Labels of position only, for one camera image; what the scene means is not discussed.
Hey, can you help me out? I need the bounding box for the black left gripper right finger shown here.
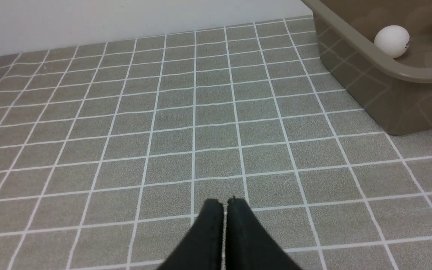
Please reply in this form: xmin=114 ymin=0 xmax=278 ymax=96
xmin=225 ymin=198 xmax=302 ymax=270

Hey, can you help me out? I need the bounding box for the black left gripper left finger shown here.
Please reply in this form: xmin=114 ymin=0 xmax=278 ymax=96
xmin=158 ymin=199 xmax=224 ymax=270

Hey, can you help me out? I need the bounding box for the olive green plastic bin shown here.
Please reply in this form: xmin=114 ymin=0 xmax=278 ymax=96
xmin=304 ymin=0 xmax=432 ymax=136

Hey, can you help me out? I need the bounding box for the white ping-pong ball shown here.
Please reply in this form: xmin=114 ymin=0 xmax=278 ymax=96
xmin=373 ymin=25 xmax=410 ymax=59

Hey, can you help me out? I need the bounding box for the grey checkered tablecloth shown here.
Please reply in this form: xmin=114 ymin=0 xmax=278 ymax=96
xmin=0 ymin=17 xmax=432 ymax=270

